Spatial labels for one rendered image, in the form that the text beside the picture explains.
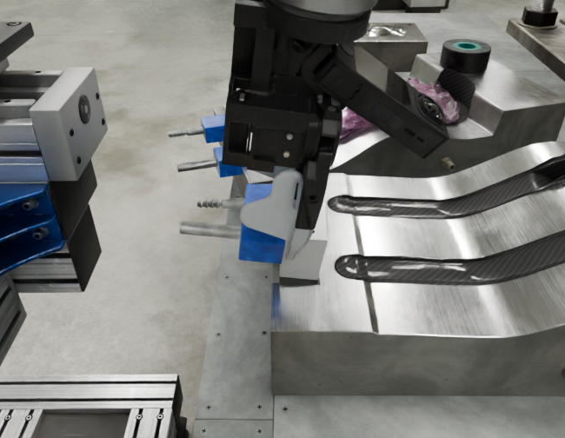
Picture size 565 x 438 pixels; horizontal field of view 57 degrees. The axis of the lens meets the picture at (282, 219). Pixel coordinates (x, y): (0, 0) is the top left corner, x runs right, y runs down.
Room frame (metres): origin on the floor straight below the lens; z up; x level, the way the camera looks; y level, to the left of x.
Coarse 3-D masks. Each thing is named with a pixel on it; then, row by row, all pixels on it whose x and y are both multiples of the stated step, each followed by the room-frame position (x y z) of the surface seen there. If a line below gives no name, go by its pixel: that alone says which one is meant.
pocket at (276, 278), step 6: (276, 264) 0.40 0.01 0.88; (276, 270) 0.39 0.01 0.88; (276, 276) 0.38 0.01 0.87; (318, 276) 0.38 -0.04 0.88; (282, 282) 0.39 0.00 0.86; (288, 282) 0.39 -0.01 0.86; (294, 282) 0.39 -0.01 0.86; (300, 282) 0.39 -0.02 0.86; (306, 282) 0.39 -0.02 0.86; (312, 282) 0.39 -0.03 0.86; (318, 282) 0.38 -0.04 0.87
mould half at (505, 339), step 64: (384, 192) 0.52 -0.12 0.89; (448, 192) 0.52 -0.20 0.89; (448, 256) 0.40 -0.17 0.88; (320, 320) 0.31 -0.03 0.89; (384, 320) 0.31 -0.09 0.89; (448, 320) 0.31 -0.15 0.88; (512, 320) 0.31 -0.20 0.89; (320, 384) 0.30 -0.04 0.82; (384, 384) 0.30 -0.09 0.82; (448, 384) 0.30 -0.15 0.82; (512, 384) 0.30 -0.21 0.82
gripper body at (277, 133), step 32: (256, 0) 0.36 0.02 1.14; (256, 32) 0.33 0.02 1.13; (288, 32) 0.32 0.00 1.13; (320, 32) 0.31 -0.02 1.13; (352, 32) 0.32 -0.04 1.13; (256, 64) 0.33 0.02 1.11; (288, 64) 0.34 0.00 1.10; (256, 96) 0.33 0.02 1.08; (288, 96) 0.34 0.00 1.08; (320, 96) 0.34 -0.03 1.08; (224, 128) 0.32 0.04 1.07; (256, 128) 0.32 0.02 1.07; (288, 128) 0.32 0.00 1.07; (320, 128) 0.33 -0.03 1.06; (224, 160) 0.33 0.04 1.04; (256, 160) 0.33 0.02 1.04; (288, 160) 0.33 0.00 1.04
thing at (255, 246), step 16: (192, 224) 0.38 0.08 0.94; (208, 224) 0.38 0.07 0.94; (320, 224) 0.37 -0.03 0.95; (240, 240) 0.36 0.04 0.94; (256, 240) 0.36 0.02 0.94; (272, 240) 0.36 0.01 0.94; (320, 240) 0.35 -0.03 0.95; (240, 256) 0.36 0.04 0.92; (256, 256) 0.36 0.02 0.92; (272, 256) 0.36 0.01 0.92; (304, 256) 0.35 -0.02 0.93; (320, 256) 0.35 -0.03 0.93; (288, 272) 0.36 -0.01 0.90; (304, 272) 0.35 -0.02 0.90
